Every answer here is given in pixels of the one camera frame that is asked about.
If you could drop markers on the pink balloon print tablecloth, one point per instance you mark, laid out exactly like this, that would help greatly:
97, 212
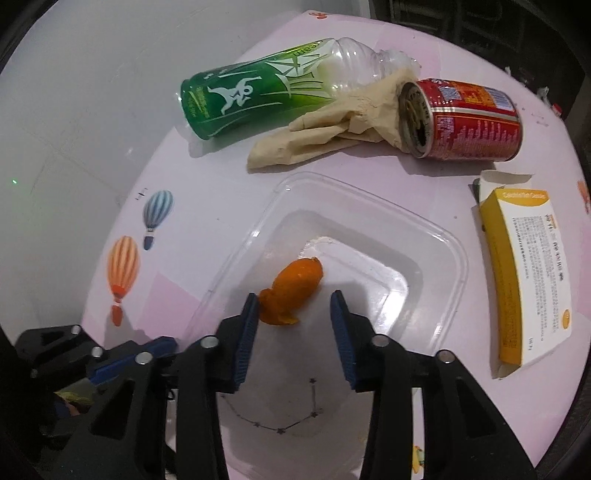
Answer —
207, 207

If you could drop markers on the orange peel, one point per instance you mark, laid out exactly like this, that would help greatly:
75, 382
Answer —
291, 290

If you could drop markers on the crumpled brown paper napkin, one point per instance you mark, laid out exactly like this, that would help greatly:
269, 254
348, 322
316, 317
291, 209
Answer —
323, 129

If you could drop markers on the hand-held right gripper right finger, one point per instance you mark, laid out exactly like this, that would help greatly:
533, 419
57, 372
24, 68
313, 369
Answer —
344, 341

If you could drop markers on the yellow and white carton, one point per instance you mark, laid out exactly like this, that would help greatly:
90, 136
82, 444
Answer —
521, 277

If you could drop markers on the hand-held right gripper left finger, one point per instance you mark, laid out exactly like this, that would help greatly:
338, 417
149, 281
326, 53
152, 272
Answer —
244, 341

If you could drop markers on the clear plastic food container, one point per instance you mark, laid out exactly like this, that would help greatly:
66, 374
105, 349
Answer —
369, 277

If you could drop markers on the red drink can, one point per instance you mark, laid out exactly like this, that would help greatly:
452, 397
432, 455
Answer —
475, 129

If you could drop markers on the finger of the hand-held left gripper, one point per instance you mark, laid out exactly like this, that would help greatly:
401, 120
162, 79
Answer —
60, 344
120, 362

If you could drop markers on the green label plastic bottle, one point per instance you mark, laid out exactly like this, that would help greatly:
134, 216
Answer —
240, 92

